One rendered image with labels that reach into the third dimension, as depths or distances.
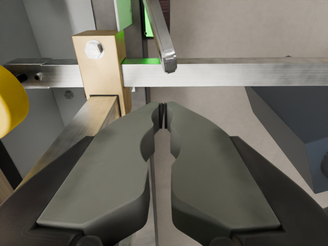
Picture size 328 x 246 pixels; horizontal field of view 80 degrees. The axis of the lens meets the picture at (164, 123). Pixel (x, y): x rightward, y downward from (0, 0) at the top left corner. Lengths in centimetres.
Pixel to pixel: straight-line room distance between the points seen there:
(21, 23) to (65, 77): 24
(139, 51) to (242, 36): 82
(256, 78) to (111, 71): 18
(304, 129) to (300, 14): 64
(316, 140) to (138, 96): 53
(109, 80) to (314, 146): 62
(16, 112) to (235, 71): 25
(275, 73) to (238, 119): 103
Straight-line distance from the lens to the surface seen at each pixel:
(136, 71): 26
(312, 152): 74
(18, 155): 47
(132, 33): 37
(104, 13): 38
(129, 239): 42
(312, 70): 31
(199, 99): 119
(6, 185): 37
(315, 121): 78
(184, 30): 108
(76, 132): 20
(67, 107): 56
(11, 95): 24
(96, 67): 26
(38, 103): 51
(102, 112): 23
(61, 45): 51
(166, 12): 36
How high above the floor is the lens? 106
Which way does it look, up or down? 58 degrees down
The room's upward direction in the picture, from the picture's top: 178 degrees counter-clockwise
